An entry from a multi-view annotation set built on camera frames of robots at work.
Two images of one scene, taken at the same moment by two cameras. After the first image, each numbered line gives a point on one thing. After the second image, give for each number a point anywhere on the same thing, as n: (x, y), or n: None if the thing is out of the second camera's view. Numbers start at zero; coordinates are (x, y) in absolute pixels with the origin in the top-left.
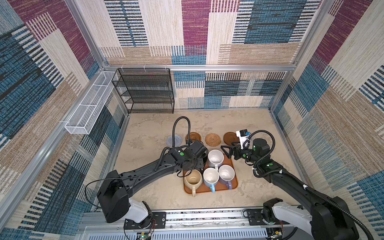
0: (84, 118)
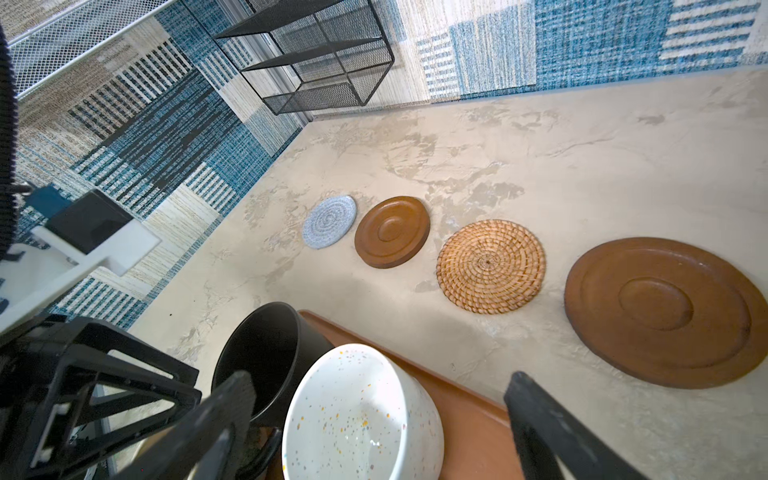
0: (61, 43)
